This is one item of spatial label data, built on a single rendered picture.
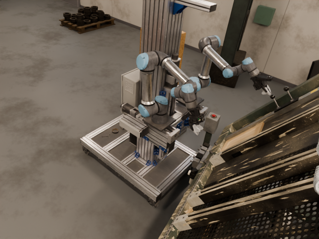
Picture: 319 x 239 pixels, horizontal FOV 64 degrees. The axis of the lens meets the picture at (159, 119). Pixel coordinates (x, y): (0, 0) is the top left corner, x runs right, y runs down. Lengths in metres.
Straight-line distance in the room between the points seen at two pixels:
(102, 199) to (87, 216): 0.24
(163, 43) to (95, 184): 1.80
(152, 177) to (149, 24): 1.61
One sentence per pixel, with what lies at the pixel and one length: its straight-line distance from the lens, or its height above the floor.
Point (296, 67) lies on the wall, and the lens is 5.82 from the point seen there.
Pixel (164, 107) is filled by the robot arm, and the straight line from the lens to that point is 2.18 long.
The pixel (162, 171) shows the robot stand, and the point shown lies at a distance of 2.97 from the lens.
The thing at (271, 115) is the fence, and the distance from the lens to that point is 2.23.
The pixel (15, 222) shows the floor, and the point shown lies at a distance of 3.05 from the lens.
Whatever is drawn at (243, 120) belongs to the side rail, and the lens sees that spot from 2.59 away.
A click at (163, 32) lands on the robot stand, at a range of 2.13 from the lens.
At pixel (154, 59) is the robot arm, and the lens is 1.94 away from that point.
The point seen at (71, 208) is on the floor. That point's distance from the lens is 2.98.
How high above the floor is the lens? 2.45
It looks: 38 degrees down
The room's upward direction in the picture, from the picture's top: 6 degrees clockwise
